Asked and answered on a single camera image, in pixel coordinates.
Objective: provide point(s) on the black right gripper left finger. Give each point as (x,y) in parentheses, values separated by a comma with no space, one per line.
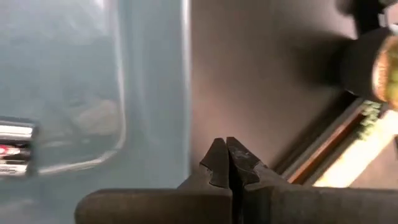
(155,207)

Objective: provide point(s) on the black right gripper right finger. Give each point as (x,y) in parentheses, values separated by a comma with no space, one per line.
(311,207)

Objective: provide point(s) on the silver black Energizer battery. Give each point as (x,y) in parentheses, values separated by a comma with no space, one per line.
(15,149)

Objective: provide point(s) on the green garland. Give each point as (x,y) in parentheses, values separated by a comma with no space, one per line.
(370,118)

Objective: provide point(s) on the blue plastic bin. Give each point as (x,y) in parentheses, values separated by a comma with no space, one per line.
(149,77)

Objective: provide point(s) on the black plant pot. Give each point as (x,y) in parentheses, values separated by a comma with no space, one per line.
(357,62)

